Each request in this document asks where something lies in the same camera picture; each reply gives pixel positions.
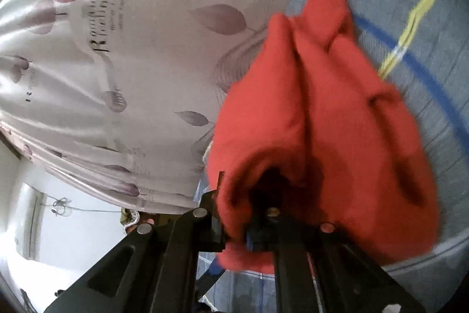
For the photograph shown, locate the red small garment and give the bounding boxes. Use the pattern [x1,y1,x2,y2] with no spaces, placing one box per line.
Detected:
[207,0,439,273]

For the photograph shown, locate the grey plaid bed sheet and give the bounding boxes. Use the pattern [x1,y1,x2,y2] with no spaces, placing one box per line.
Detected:
[195,0,468,312]

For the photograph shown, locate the hanging patterned cloth bag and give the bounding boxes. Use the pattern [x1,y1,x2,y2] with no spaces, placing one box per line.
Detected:
[120,208,155,234]

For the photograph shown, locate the beige leaf print curtain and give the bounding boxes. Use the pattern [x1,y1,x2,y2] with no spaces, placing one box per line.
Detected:
[1,0,290,214]

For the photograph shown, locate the white wall cable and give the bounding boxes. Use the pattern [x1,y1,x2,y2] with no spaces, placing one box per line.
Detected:
[39,196,122,218]

